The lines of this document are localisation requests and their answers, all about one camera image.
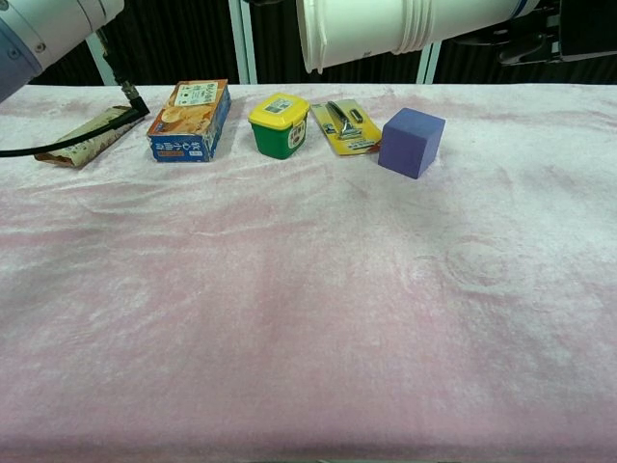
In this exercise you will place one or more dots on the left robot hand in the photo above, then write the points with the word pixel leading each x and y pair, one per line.
pixel 270 1

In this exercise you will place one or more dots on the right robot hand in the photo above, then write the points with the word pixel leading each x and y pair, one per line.
pixel 588 29

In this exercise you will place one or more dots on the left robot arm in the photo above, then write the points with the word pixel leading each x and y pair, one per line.
pixel 43 29

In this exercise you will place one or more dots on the orange and blue biscuit box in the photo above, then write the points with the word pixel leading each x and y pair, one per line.
pixel 188 116

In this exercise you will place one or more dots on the razor in yellow blister pack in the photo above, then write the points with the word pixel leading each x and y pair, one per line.
pixel 347 130

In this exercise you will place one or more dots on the purple foam cube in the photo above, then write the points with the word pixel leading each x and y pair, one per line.
pixel 410 144

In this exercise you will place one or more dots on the brown snack bar wrapper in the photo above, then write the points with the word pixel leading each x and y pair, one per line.
pixel 91 147

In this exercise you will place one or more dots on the pink velvet tablecloth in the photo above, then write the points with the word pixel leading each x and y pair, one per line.
pixel 289 313

